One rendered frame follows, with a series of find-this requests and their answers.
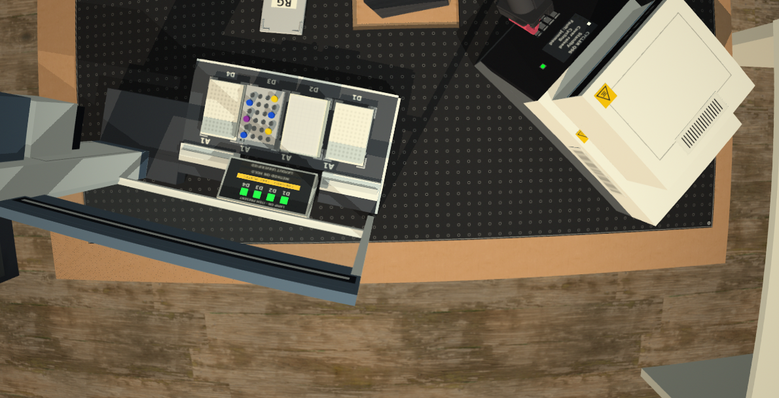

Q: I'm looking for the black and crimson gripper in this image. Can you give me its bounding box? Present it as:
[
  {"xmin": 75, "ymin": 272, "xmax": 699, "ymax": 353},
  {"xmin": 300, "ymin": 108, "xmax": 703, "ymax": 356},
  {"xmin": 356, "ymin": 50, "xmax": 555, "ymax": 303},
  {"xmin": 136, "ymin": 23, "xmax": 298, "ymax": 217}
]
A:
[{"xmin": 496, "ymin": 0, "xmax": 554, "ymax": 35}]

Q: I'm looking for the cream benchtop instrument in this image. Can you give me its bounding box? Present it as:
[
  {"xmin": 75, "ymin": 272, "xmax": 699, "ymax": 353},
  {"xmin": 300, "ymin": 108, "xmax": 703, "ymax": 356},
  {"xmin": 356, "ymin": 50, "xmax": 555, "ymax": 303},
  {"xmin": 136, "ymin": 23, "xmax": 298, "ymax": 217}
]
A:
[{"xmin": 474, "ymin": 0, "xmax": 755, "ymax": 226}]

